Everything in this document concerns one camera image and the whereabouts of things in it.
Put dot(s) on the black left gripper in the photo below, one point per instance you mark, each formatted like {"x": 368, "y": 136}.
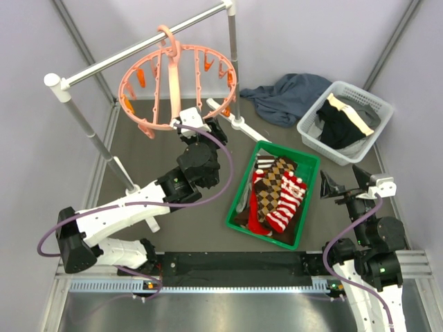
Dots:
{"x": 203, "y": 135}

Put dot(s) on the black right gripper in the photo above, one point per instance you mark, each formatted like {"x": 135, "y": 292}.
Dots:
{"x": 328, "y": 187}

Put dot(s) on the red white striped sock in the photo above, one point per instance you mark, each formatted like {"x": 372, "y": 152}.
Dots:
{"x": 292, "y": 193}

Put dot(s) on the pink round clip hanger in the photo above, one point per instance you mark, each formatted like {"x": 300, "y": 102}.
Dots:
{"x": 203, "y": 58}

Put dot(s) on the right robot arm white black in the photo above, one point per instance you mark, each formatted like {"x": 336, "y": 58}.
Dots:
{"x": 363, "y": 257}

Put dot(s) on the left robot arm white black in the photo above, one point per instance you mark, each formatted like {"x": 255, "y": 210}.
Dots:
{"x": 85, "y": 237}

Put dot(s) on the green plastic crate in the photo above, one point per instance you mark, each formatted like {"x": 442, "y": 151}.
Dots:
{"x": 307, "y": 170}

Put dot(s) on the black cream garment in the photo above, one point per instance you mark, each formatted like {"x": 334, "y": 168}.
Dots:
{"x": 339, "y": 124}

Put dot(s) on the white plastic laundry basket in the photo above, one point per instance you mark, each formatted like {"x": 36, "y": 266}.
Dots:
{"x": 383, "y": 109}

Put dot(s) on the brown white striped sock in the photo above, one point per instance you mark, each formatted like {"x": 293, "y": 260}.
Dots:
{"x": 264, "y": 162}

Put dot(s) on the grey garment in basket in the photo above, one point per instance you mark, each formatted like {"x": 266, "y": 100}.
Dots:
{"x": 365, "y": 111}

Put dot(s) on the brown argyle sock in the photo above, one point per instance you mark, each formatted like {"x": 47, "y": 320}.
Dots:
{"x": 267, "y": 190}

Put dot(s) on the blue grey cloth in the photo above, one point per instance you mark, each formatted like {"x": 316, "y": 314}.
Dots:
{"x": 288, "y": 100}

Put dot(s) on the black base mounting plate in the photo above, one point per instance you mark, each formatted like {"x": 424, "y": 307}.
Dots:
{"x": 240, "y": 269}

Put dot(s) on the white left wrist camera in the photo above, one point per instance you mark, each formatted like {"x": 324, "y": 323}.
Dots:
{"x": 190, "y": 117}

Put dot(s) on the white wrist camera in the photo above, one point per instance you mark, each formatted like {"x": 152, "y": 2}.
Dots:
{"x": 381, "y": 184}
{"x": 190, "y": 117}

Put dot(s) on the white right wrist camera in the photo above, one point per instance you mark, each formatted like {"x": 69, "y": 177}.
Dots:
{"x": 381, "y": 184}

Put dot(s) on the grey slotted cable duct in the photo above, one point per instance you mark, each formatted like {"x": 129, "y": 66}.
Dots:
{"x": 140, "y": 286}

